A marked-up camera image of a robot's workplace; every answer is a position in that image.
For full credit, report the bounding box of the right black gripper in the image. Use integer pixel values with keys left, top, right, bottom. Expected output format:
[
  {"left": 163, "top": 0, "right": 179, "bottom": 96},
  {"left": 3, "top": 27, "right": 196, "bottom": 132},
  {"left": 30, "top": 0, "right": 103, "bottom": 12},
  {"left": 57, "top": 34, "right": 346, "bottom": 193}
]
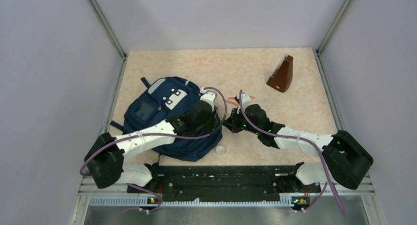
[{"left": 223, "top": 106, "right": 261, "bottom": 135}]

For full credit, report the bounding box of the navy blue student backpack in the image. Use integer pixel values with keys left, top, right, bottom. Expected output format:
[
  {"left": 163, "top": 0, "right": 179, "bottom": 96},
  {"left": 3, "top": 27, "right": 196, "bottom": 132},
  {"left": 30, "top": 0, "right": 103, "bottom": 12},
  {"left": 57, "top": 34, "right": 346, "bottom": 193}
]
[{"left": 110, "top": 77, "right": 223, "bottom": 162}]

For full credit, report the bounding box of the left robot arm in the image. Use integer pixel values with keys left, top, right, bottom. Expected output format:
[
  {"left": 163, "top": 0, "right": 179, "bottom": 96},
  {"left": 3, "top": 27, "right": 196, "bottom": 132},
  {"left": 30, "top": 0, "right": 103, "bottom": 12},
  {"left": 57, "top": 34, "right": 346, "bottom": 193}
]
[{"left": 80, "top": 97, "right": 217, "bottom": 192}]

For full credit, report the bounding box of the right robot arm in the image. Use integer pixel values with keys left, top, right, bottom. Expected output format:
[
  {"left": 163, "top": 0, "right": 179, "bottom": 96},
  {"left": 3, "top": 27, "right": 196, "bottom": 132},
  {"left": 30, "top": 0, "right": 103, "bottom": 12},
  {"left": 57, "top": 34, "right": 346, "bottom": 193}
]
[{"left": 224, "top": 104, "right": 374, "bottom": 192}]

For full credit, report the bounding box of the brown wooden metronome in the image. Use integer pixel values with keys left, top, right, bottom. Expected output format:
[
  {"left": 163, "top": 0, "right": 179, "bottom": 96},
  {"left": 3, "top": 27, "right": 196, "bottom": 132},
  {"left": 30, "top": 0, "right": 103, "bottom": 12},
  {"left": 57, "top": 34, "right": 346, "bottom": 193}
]
[{"left": 266, "top": 55, "right": 294, "bottom": 93}]

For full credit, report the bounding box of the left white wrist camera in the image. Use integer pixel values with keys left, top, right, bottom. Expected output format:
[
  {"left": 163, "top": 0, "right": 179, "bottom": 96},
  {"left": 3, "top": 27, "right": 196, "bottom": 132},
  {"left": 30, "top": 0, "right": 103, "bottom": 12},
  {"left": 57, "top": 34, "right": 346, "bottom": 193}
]
[{"left": 200, "top": 87, "right": 217, "bottom": 112}]

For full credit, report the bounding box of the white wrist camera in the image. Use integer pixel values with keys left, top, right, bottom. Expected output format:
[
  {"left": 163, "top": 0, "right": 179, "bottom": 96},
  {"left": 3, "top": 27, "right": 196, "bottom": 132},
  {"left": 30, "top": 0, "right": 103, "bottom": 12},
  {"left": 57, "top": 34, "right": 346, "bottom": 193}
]
[
  {"left": 200, "top": 87, "right": 217, "bottom": 112},
  {"left": 235, "top": 92, "right": 251, "bottom": 108}
]

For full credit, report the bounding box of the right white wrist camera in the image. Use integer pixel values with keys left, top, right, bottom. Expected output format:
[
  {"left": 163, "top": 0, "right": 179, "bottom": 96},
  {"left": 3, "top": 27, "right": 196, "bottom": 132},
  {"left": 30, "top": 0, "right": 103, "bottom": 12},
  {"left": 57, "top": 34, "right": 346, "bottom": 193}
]
[{"left": 235, "top": 92, "right": 251, "bottom": 108}]

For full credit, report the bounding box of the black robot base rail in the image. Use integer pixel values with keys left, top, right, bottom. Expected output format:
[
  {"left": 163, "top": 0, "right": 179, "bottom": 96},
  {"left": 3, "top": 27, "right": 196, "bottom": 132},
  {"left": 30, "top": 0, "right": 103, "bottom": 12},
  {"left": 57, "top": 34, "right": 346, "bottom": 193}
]
[{"left": 145, "top": 165, "right": 321, "bottom": 202}]

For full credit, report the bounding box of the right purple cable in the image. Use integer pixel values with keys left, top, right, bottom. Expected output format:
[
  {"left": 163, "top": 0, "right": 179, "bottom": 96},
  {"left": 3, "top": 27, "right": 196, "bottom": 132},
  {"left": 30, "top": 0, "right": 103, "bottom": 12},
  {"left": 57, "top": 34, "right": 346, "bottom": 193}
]
[{"left": 238, "top": 89, "right": 347, "bottom": 217}]

